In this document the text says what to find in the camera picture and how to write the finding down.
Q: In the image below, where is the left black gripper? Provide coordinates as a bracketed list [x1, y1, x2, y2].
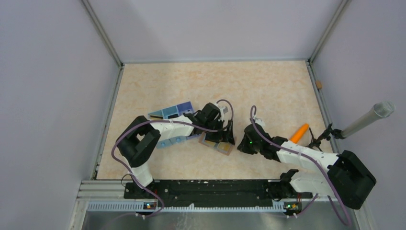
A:
[203, 118, 235, 145]

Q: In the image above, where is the purple blue card box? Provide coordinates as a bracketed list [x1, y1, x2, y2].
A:
[176, 101, 195, 115]

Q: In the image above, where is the light blue card box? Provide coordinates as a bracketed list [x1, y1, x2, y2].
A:
[148, 110, 165, 120]

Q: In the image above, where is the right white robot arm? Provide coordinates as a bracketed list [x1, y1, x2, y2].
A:
[237, 123, 377, 209]

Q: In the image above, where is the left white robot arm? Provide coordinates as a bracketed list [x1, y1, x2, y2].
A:
[114, 102, 235, 198]

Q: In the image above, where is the middle blue card box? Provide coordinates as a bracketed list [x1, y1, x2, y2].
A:
[161, 105, 180, 119]

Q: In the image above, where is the orange carrot toy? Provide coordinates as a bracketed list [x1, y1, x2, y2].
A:
[289, 123, 310, 143]

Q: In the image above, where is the black microphone tripod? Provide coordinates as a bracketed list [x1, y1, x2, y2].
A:
[306, 123, 345, 151]

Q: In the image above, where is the small tan block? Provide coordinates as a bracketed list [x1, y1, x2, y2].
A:
[315, 80, 322, 90]

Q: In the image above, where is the silver microphone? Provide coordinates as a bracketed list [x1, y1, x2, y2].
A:
[340, 101, 396, 138]

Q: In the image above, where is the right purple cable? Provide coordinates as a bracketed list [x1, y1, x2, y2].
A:
[249, 105, 353, 227]

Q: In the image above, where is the purple cable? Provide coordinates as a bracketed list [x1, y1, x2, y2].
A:
[111, 99, 235, 219]
[249, 105, 353, 227]

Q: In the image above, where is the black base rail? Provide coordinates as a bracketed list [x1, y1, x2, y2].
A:
[124, 179, 313, 207]

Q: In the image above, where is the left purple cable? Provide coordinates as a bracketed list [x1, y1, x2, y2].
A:
[111, 99, 235, 219]

